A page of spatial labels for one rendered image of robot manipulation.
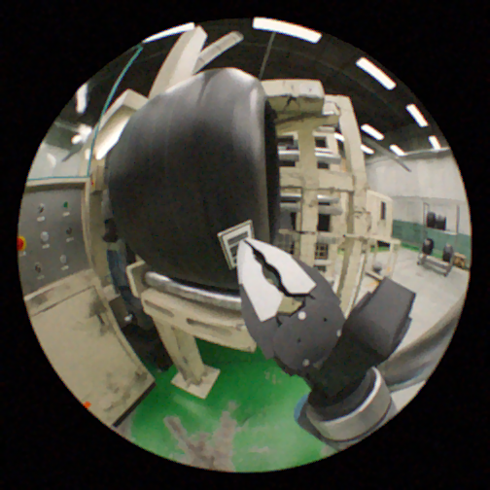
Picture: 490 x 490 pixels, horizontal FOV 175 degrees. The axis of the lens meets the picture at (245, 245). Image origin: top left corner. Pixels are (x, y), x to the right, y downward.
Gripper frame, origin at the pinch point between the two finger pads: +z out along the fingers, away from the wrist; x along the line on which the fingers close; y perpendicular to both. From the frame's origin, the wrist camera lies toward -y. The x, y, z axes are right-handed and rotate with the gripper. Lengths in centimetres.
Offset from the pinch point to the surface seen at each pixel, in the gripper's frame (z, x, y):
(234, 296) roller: 0.2, -3.1, 15.9
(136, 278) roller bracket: 17.4, -26.8, 19.4
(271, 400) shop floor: -58, -15, 89
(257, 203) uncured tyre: 3.4, 3.0, -2.2
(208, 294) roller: 3.5, -7.8, 16.9
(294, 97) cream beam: 49, 52, -18
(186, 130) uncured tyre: 8.1, -2.4, -11.1
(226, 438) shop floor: -63, -49, 69
